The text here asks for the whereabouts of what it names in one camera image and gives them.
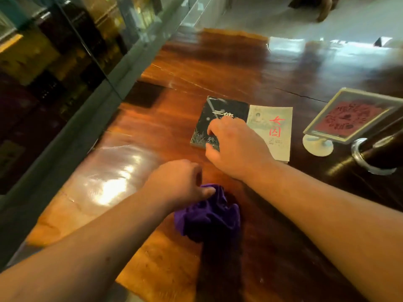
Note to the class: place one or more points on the person's right forearm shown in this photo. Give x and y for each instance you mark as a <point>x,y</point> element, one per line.
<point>333,226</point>

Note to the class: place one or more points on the person's left thumb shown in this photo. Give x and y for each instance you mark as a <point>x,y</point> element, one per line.
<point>203,193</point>

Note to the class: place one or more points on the black book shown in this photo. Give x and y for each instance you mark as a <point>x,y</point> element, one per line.
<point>207,119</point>

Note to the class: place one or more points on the person's right thumb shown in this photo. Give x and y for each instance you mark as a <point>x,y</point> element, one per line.
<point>214,155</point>

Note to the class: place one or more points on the person's left forearm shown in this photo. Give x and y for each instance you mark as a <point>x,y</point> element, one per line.
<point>82,248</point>

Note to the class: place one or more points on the glass display cabinet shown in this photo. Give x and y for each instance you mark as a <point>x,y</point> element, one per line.
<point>59,91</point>

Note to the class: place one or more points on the purple cloth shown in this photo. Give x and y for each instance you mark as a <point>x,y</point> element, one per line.
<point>209,216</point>

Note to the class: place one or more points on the cream book with red characters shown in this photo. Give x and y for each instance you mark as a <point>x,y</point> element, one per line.
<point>272,128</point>

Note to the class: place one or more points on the person's right hand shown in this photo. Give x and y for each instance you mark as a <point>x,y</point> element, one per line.
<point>236,147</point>

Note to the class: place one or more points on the dark wooden furniture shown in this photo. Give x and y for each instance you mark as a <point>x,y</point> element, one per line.
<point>314,6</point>

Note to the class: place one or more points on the person's left hand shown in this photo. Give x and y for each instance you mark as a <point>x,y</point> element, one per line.
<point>176,182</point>

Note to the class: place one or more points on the white framed red picture stand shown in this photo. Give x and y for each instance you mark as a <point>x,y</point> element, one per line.
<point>346,117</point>

